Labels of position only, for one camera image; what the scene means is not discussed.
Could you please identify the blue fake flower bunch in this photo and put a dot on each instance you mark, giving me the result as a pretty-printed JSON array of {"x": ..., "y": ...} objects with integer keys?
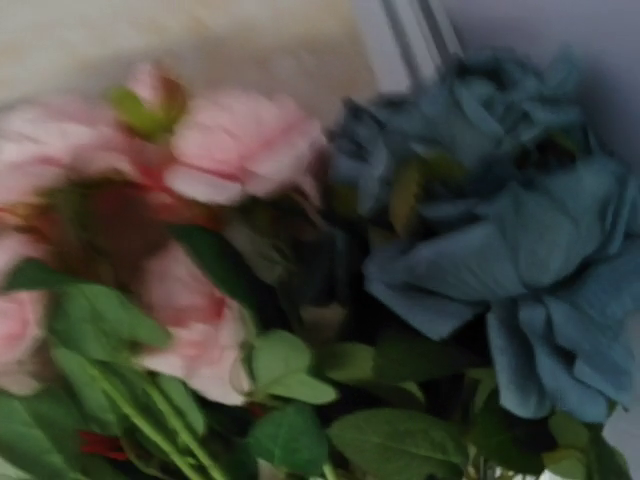
[{"x": 504, "y": 209}]

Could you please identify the pink fake flower bunch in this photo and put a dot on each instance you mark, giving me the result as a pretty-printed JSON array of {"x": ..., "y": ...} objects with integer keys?
[{"x": 172, "y": 300}]

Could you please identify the right aluminium frame post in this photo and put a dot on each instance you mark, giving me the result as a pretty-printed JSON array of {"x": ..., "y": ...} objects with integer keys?
[{"x": 408, "y": 42}]

